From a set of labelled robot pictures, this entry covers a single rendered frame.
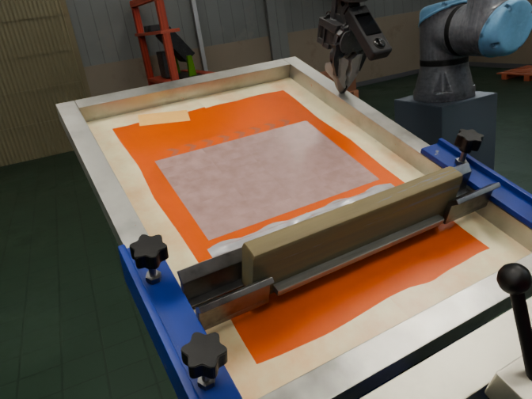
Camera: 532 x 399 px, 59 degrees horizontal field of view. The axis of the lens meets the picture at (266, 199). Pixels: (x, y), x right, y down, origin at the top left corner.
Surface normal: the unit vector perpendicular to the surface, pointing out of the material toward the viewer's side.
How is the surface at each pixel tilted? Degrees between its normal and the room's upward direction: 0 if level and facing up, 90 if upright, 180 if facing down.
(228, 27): 90
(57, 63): 90
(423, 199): 110
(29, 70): 90
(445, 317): 20
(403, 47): 90
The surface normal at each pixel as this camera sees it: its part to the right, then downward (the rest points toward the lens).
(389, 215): 0.50, 0.56
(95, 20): 0.40, 0.29
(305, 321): 0.04, -0.78
